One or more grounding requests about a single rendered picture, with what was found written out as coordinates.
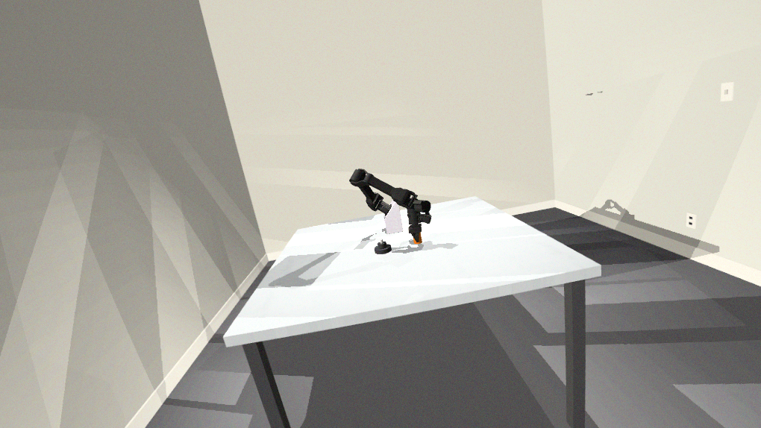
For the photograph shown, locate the grey round pedestal with d-shaped shaft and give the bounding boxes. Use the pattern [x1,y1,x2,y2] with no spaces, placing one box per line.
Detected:
[374,239,392,254]

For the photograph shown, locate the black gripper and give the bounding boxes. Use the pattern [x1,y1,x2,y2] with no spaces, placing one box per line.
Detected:
[407,212,422,242]

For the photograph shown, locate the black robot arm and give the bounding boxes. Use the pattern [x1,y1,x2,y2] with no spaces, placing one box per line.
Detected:
[349,169,432,224]

